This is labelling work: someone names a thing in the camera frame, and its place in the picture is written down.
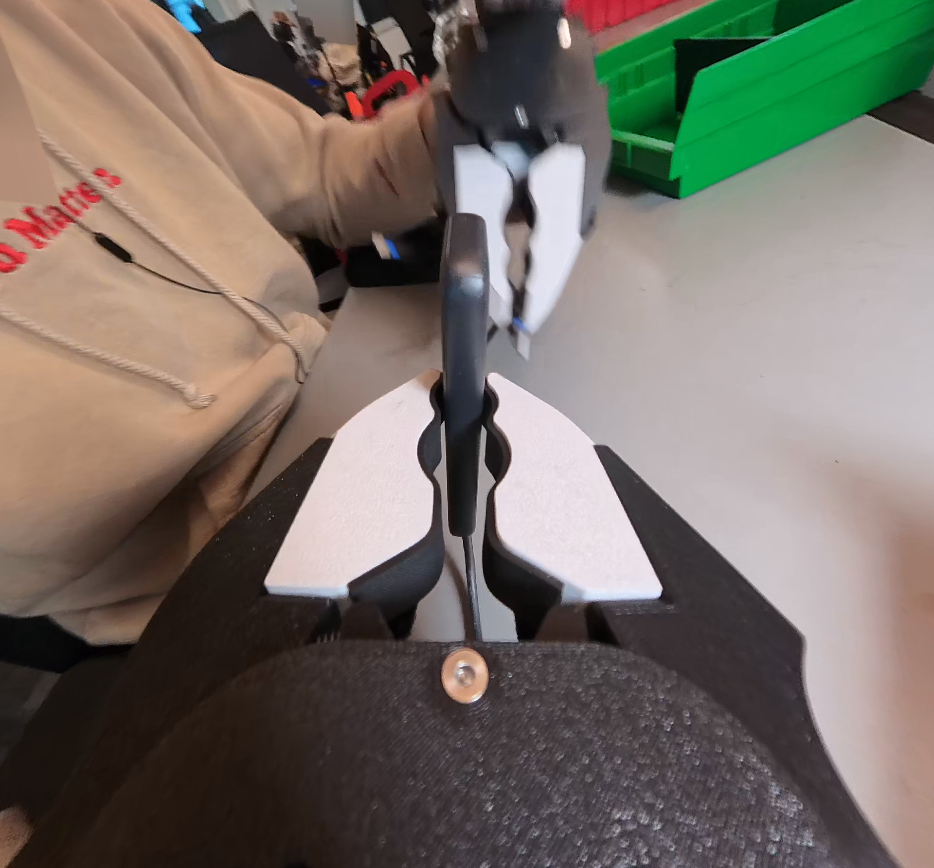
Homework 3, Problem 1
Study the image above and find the person's beige hoodie torso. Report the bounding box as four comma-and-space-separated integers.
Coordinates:
0, 0, 329, 646

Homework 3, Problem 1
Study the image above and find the person's left forearm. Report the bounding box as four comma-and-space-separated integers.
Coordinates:
219, 43, 448, 250

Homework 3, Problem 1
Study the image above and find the green plastic bin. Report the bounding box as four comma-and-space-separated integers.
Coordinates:
593, 0, 934, 199

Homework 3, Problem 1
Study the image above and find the thin black clip cable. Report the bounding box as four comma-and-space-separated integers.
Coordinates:
93, 232, 307, 381

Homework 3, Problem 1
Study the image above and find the dark grey usb hub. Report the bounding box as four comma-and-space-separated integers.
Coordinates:
439, 213, 491, 538

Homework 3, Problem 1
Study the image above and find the black blue-plug usb cable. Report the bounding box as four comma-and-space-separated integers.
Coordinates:
371, 229, 535, 360

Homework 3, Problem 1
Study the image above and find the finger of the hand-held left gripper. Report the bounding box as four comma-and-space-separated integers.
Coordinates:
452, 142, 518, 332
520, 143, 589, 338

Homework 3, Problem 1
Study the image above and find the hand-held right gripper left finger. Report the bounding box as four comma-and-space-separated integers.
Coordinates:
263, 369, 448, 639

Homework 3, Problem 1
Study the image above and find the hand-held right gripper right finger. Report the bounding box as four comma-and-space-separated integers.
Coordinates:
482, 372, 665, 639

